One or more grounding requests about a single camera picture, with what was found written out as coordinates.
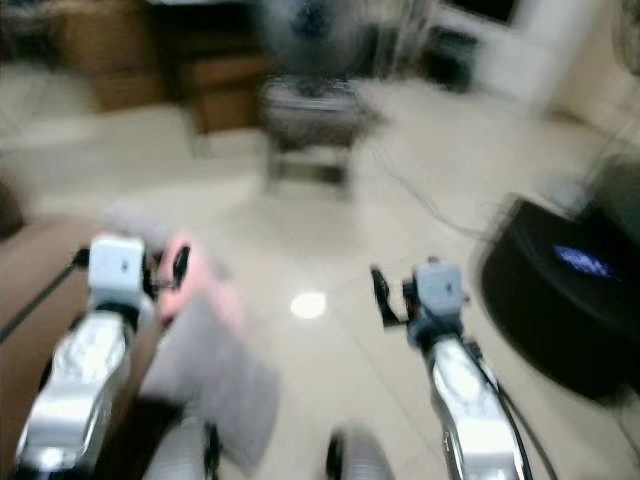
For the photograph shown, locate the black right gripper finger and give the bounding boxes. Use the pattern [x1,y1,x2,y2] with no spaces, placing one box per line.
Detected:
[369,265,403,330]

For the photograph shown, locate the pink and grey pillow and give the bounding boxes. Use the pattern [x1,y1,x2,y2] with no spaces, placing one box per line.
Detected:
[140,230,282,473]

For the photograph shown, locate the brown sofa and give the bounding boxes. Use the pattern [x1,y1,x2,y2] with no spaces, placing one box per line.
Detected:
[0,170,161,480]

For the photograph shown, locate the grey right robot leg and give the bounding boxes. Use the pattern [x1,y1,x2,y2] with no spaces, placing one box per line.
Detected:
[325,428,397,480]

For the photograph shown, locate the grey robot leg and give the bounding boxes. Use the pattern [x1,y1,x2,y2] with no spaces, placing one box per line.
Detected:
[150,420,224,480]
[325,428,397,480]

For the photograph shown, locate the grey left robot leg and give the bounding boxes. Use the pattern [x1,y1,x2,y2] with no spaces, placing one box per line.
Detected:
[150,420,224,480]

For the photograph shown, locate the grey stool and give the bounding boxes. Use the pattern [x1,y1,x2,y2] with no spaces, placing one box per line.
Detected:
[258,78,382,197]

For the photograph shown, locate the brown wooden cabinet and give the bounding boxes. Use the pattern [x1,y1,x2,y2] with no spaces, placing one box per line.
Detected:
[50,0,267,137]

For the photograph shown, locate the dark standing fan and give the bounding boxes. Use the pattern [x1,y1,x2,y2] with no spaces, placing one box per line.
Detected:
[255,0,377,81]

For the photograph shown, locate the white cabinet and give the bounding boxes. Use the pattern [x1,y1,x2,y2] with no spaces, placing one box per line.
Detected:
[425,0,607,113]

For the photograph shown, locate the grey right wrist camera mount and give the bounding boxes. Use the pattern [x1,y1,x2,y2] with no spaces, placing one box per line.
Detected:
[415,257,467,327]

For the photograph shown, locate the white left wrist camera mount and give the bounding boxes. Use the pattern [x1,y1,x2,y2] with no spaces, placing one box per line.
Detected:
[87,234,149,307]

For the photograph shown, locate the thin floor cable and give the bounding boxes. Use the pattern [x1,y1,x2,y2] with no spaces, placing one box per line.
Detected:
[370,150,493,243]

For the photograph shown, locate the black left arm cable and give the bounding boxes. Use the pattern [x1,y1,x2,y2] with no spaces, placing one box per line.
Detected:
[0,250,91,343]

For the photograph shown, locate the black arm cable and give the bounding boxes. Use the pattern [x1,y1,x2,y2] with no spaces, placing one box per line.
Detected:
[0,250,91,343]
[464,338,561,480]

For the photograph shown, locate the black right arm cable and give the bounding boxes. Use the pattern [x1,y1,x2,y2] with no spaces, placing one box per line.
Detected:
[464,338,561,480]

